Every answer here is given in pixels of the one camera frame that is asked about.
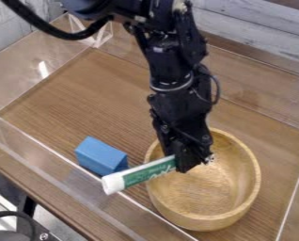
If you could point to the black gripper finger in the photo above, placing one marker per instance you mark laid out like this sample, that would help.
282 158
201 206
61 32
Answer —
192 154

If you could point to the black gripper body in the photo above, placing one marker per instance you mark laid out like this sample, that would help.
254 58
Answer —
180 111

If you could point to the green Expo marker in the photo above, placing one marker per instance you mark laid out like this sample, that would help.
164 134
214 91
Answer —
123 179

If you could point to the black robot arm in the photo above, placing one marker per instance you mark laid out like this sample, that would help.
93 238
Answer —
164 26

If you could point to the brown wooden bowl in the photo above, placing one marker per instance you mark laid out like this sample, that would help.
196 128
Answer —
212 196

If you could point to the blue rectangular block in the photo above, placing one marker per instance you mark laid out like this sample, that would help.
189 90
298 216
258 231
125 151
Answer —
99 157

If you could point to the black table leg bracket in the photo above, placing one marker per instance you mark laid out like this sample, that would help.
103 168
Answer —
27 225

